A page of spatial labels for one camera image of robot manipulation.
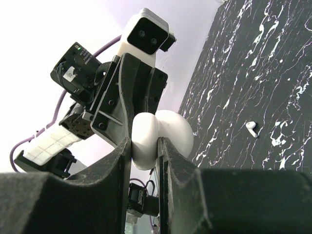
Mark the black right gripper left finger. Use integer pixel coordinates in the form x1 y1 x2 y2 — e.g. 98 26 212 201
0 137 131 234

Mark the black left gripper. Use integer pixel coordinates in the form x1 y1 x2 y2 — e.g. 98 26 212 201
50 43 168 147

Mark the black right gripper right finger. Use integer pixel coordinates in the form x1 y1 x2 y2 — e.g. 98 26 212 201
157 137 312 234

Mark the white earbud charging case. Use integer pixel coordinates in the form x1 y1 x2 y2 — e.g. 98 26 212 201
131 110 195 171

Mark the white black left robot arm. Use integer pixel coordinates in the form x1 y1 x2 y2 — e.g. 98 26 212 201
13 43 167 178

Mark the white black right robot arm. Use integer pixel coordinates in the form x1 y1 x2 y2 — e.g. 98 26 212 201
0 138 312 234

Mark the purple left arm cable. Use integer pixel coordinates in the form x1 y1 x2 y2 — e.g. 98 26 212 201
9 35 122 173

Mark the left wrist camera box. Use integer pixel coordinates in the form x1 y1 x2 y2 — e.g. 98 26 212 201
117 8 176 67

